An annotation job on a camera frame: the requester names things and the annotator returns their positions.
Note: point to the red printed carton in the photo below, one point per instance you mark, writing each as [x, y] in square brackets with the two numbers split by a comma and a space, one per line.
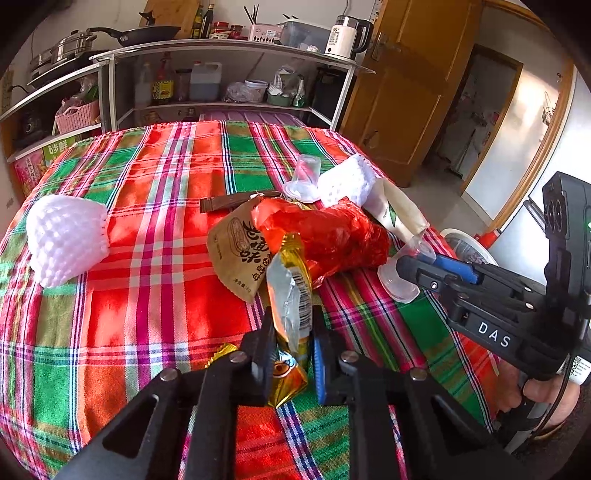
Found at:
[28, 173]

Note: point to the white electric kettle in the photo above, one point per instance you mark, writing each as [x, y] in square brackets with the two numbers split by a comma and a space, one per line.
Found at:
[344, 39]

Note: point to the translucent jelly cup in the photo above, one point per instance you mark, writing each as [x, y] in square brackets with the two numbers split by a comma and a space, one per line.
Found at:
[300, 191]

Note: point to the red thermos flask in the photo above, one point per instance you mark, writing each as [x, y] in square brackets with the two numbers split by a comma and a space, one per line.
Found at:
[488, 241]

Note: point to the red plastic bag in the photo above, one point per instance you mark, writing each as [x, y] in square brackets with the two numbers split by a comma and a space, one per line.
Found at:
[332, 235]

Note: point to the gas stove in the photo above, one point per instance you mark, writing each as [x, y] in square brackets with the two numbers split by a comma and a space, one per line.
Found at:
[60, 69]

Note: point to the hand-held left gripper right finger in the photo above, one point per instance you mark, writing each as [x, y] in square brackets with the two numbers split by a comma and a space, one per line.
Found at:
[319, 369]

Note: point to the white green paper wrapper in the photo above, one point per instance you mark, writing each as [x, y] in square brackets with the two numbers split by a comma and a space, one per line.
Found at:
[397, 207]

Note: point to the bundle of chopsticks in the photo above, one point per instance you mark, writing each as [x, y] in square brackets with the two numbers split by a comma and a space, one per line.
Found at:
[252, 14]

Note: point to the steel cooking pot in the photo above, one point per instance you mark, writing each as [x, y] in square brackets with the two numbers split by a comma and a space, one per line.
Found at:
[69, 48]

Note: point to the green printed carton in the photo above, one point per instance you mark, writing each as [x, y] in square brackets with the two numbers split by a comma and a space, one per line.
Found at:
[60, 150]

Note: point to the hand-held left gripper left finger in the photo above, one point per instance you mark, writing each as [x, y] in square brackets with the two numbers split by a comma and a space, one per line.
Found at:
[262, 350]

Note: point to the red green plaid tablecloth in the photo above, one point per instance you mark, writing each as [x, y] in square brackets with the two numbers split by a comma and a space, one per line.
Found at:
[152, 286]

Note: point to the green bowl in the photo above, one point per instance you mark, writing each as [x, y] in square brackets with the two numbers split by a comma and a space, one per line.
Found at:
[278, 99]

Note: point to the metal kitchen shelf rack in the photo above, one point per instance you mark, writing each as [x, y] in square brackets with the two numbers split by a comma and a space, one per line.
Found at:
[51, 90]
[231, 48]

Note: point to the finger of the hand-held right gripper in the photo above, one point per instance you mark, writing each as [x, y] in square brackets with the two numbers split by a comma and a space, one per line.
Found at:
[457, 267]
[429, 277]

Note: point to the white round trash bin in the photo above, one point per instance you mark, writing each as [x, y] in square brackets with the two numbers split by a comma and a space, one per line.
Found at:
[466, 247]

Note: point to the small white foam fruit net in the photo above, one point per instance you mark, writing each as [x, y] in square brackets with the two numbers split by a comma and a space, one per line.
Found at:
[346, 182]

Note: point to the brown paper snack packet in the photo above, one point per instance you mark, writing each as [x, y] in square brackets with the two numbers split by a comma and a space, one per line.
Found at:
[233, 254]

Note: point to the red lidded jar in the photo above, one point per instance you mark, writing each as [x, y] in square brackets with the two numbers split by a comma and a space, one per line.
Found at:
[220, 28]
[237, 30]

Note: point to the pink utensil holder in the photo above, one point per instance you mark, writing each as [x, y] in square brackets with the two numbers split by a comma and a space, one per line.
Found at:
[265, 33]

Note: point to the purple lidded storage box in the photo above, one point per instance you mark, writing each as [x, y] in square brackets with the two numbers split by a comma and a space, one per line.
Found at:
[254, 117]

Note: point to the printed plastic bag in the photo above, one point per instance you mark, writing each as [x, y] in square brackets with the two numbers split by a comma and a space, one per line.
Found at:
[281, 81]

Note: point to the clear plastic cup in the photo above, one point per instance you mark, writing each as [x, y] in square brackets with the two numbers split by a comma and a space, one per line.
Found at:
[401, 281]
[307, 168]

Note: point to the wooden door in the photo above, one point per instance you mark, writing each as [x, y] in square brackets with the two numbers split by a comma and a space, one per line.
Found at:
[415, 83]

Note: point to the person's right hand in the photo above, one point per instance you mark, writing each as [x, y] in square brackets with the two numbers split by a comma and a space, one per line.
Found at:
[542, 392]

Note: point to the clear plastic bottle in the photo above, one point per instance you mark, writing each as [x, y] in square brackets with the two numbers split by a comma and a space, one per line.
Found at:
[143, 87]

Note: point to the white plastic tub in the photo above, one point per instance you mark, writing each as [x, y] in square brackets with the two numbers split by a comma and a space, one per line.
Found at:
[256, 90]

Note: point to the wooden cutting board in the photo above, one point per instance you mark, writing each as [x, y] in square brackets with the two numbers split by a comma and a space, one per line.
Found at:
[168, 16]

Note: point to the large white foam fruit net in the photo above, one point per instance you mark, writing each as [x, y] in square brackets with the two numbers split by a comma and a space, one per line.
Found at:
[69, 240]

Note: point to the plastic jug dark liquid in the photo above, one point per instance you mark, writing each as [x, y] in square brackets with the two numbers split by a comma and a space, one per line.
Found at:
[205, 83]

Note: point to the crumpled clear plastic bag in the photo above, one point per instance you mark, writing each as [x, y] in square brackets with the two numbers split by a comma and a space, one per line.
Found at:
[236, 92]

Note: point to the yellow label oil bottle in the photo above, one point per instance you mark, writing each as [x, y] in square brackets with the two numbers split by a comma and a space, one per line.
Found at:
[163, 83]

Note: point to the clear plastic storage box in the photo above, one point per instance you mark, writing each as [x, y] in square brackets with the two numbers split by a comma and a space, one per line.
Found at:
[304, 34]

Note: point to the silver refrigerator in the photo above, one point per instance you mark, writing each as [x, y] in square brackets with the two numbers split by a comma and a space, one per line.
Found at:
[521, 230]

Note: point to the brown strip wrapper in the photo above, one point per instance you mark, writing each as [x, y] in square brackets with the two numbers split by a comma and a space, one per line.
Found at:
[226, 201]

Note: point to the small black appliance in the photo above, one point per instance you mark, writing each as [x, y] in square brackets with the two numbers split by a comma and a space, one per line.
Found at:
[28, 129]

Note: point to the pink woven basket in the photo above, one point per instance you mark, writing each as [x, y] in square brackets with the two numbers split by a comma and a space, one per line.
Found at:
[78, 117]

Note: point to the gold foil snack wrapper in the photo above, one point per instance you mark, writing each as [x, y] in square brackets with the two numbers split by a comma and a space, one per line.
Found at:
[288, 295]

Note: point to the dark sauce bottle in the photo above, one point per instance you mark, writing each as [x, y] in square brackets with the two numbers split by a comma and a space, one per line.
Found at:
[197, 25]
[208, 23]

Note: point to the black frying pan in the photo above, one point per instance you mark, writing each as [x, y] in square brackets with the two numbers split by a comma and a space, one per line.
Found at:
[143, 33]

